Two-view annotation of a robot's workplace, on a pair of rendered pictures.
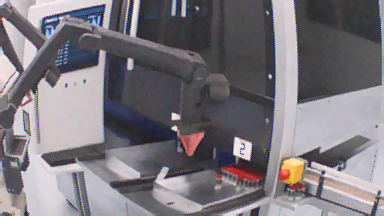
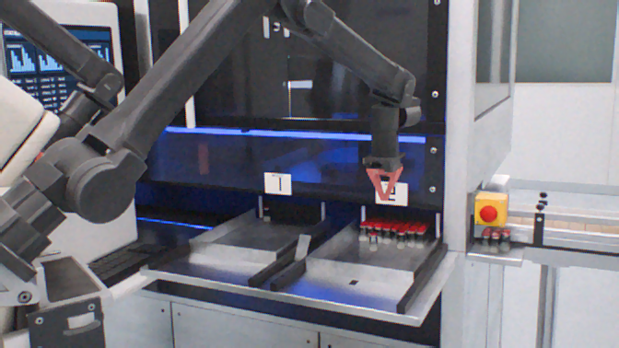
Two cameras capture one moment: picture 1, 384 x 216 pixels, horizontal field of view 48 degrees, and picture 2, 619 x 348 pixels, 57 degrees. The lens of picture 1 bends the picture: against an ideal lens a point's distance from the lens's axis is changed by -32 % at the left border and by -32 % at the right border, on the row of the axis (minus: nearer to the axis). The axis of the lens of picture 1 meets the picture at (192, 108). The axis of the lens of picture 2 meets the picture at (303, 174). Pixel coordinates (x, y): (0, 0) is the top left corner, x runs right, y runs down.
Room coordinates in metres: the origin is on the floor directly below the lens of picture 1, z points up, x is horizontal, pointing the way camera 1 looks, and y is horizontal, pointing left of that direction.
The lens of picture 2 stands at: (0.66, 0.68, 1.38)
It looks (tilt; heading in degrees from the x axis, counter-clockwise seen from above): 12 degrees down; 334
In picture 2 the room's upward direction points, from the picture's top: 1 degrees counter-clockwise
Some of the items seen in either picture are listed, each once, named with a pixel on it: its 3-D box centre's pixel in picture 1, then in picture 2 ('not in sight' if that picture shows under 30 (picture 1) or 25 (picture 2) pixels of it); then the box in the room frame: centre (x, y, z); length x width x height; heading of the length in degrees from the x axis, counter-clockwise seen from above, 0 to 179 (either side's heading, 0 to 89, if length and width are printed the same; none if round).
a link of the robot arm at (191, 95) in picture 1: (193, 92); (386, 117); (1.66, 0.00, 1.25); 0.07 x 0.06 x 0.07; 111
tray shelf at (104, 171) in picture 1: (170, 184); (309, 258); (1.91, 0.06, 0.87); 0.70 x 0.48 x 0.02; 38
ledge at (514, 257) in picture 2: (296, 199); (497, 251); (1.70, -0.38, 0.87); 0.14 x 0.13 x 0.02; 128
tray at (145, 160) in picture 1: (158, 159); (263, 233); (2.08, 0.11, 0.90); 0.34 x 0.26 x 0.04; 128
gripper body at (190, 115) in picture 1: (190, 114); (384, 146); (1.66, 0.00, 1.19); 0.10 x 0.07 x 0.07; 128
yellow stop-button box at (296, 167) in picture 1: (293, 170); (491, 208); (1.69, -0.34, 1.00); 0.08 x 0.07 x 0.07; 128
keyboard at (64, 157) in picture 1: (74, 155); (110, 269); (2.23, 0.51, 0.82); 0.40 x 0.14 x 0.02; 131
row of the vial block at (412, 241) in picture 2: (238, 179); (391, 235); (1.87, -0.16, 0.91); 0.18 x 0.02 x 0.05; 38
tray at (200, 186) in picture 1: (218, 187); (380, 248); (1.81, -0.10, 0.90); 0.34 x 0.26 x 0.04; 128
